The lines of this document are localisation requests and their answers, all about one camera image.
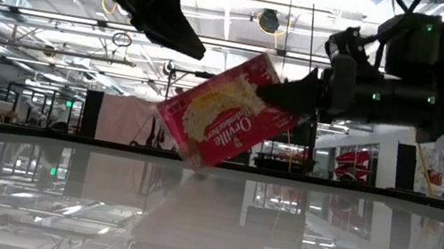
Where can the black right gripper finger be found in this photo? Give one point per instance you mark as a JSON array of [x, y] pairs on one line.
[[299, 94]]

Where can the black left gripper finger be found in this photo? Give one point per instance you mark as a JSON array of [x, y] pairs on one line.
[[166, 25]]

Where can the red popcorn bag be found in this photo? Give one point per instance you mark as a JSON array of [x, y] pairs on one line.
[[223, 116]]

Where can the black monitor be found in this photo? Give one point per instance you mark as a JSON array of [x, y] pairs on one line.
[[306, 134]]

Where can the red storage bin rack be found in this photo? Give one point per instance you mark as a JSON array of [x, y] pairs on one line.
[[351, 160]]

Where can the black cart under monitor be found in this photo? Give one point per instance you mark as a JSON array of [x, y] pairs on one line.
[[287, 165]]

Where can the black door panel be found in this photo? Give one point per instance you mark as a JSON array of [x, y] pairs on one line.
[[405, 166]]

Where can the white patterned cloth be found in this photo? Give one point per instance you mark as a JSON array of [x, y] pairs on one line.
[[435, 158]]

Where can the pink curtain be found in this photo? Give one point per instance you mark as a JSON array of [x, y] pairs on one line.
[[123, 119]]

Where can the black partition panel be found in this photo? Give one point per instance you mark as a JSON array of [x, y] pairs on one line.
[[91, 114]]

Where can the green exit sign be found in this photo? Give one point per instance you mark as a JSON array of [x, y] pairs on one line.
[[69, 104]]

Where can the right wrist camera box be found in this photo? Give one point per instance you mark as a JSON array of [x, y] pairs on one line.
[[349, 41]]

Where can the black framed glass enclosure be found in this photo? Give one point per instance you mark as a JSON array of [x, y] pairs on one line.
[[43, 112]]

